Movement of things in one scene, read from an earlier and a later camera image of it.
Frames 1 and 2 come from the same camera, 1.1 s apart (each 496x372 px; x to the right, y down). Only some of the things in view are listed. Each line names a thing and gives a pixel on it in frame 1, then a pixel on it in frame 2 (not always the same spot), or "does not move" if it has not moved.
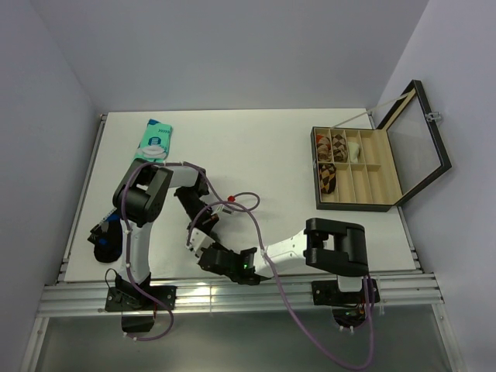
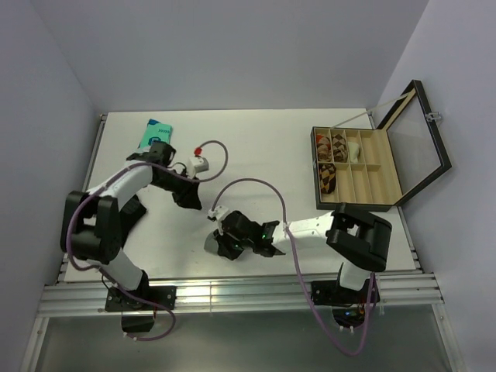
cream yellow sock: x=353 y=151 does not move
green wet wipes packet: x=155 y=142 does not move
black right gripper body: x=234 y=276 to x=232 y=246
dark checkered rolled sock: x=328 y=177 does not move
